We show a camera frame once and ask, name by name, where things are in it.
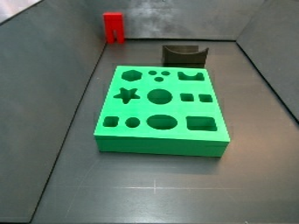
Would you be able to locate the red double-square block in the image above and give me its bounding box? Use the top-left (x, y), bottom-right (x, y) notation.
top-left (103, 12), bottom-right (126, 44)

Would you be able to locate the green shape-sorting board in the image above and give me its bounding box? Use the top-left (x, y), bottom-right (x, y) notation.
top-left (94, 66), bottom-right (230, 157)

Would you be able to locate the black curved holder stand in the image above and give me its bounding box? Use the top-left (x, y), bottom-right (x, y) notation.
top-left (163, 45), bottom-right (210, 68)

